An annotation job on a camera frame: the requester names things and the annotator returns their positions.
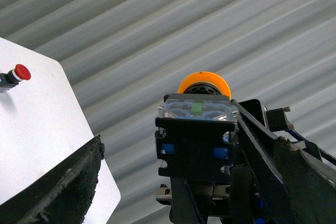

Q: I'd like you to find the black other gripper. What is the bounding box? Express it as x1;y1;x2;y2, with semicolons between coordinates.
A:
155;99;335;223

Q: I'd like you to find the red push button switch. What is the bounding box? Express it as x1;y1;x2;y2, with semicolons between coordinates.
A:
1;64;31;93

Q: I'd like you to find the yellow push button switch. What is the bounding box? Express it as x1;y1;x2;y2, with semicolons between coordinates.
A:
155;71;238;184

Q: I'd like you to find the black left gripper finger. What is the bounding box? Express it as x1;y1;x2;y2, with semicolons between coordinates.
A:
1;136;104;223

